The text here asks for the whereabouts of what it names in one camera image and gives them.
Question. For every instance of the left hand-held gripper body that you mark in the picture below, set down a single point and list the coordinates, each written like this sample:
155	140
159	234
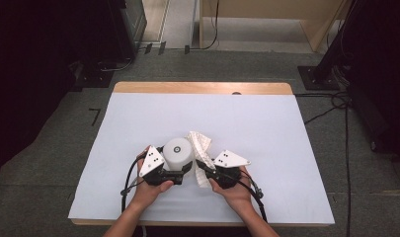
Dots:
153	168

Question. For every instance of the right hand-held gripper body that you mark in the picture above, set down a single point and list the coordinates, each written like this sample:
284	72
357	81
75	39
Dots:
227	174

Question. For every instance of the white paper towel roll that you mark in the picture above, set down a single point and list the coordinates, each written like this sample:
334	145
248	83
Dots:
177	154

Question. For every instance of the person's right hand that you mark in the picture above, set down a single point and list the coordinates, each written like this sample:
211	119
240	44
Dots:
237	197

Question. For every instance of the person's left hand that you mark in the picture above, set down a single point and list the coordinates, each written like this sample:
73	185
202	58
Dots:
148	194

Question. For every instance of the white paper table sheet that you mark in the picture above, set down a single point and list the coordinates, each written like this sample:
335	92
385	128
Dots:
270	131

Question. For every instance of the black flat stand base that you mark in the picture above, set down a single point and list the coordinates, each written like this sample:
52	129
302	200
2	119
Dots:
95	79

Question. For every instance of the black cabinet with glass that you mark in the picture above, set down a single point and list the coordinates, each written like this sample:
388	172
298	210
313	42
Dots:
131	23

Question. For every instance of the black metal stand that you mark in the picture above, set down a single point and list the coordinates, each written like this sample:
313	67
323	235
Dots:
319	79

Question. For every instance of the black curtain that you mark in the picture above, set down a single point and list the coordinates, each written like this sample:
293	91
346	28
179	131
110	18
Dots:
385	65
23	65

